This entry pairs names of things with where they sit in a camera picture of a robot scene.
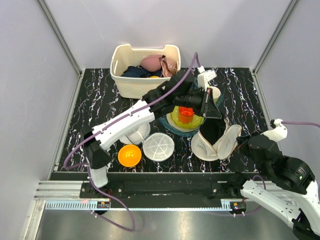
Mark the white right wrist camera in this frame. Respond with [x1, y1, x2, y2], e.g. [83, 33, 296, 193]
[261, 118, 288, 143]

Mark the pink bra in basket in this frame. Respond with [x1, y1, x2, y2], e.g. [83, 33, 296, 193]
[140, 54, 163, 72]

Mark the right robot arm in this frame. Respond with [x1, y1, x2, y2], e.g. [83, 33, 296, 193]
[227, 131, 320, 240]

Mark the black bra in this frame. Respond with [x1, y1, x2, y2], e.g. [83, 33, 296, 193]
[199, 118, 226, 145]

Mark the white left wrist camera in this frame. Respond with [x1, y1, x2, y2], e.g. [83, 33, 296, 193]
[197, 66, 217, 91]

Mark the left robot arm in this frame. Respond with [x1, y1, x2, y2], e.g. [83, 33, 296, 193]
[81, 67, 222, 198]

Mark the light green mug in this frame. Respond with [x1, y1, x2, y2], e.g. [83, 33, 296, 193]
[209, 86, 221, 104]

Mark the rose satin garment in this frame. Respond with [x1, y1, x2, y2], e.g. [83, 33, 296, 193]
[160, 57, 178, 78]

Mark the teal transparent tray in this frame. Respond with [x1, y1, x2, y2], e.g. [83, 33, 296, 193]
[159, 85, 222, 137]

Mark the orange cup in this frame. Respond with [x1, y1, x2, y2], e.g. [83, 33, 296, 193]
[178, 106, 195, 124]

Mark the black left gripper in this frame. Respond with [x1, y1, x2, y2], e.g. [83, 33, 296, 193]
[174, 86, 222, 119]

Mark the green dotted bowl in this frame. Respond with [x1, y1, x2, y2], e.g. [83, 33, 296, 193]
[166, 106, 205, 133]

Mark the navy garment in basket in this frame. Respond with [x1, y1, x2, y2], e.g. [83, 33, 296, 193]
[121, 66, 153, 78]

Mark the yellow plastic bowl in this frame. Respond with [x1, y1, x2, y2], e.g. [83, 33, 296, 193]
[117, 144, 142, 168]

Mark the black mounting rail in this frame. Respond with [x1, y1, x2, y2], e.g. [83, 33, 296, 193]
[79, 172, 253, 199]

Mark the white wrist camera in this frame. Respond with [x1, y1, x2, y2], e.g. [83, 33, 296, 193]
[261, 118, 288, 143]
[197, 66, 217, 91]

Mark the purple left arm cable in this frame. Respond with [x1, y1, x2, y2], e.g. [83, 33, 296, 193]
[63, 51, 200, 171]

